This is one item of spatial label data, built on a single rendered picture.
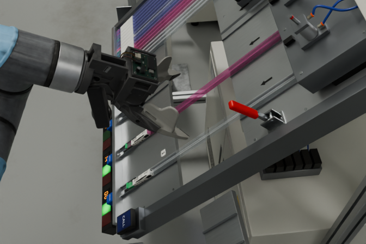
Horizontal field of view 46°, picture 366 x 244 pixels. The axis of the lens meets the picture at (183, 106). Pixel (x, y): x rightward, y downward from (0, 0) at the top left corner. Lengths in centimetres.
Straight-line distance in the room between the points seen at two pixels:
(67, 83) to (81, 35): 185
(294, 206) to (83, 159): 109
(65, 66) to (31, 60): 5
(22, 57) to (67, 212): 128
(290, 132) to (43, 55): 41
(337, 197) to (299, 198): 10
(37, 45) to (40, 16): 204
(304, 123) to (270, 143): 7
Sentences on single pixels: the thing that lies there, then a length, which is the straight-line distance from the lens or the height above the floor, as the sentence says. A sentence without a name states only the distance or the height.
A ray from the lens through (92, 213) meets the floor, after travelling 186.
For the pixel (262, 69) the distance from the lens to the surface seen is 86.
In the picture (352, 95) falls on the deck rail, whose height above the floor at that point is 115.
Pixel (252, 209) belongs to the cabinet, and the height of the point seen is 62.
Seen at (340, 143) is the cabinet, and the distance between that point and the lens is 132.
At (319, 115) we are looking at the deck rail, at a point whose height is 111.
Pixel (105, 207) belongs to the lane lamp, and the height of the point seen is 65.
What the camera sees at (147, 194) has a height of 78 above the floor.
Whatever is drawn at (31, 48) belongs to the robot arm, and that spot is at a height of 121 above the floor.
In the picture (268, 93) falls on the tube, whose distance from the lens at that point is 80.
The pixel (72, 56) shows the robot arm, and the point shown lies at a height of 119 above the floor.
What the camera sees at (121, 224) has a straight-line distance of 95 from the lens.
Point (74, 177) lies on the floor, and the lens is 195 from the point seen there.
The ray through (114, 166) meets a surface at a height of 73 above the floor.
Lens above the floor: 166
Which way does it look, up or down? 52 degrees down
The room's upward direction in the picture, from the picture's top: straight up
